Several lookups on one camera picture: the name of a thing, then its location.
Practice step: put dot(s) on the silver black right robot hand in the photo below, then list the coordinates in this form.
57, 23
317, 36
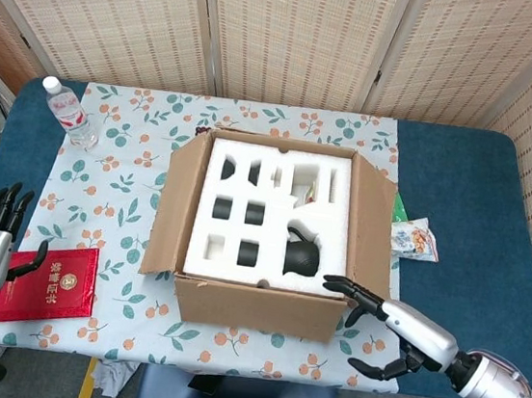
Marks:
424, 335

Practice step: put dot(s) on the red cardboard shipping box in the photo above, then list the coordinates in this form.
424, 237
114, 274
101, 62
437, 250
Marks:
257, 309

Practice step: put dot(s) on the red certificate booklet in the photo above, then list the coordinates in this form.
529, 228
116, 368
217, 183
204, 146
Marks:
56, 290

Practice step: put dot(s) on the white blue snack bag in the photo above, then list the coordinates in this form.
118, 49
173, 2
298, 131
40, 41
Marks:
413, 241

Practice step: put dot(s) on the green snack packet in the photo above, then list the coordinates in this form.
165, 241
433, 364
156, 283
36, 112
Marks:
400, 208

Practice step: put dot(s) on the black ceramic teapot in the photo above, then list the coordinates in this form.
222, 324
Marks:
302, 257

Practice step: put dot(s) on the floral fruit print tablecloth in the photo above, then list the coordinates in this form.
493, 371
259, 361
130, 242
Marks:
117, 181

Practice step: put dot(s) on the clear plastic water bottle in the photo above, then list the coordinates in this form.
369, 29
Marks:
70, 114

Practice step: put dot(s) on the white crumpled cloth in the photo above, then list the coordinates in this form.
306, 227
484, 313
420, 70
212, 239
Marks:
116, 372

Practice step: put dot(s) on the small red green packet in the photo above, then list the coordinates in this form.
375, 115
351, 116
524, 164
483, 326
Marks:
311, 195

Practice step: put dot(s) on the black ceramic teacup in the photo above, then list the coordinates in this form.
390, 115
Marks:
254, 172
222, 208
255, 213
248, 252

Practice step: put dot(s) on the white foam packing insert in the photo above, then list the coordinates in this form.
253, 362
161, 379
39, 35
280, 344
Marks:
274, 210

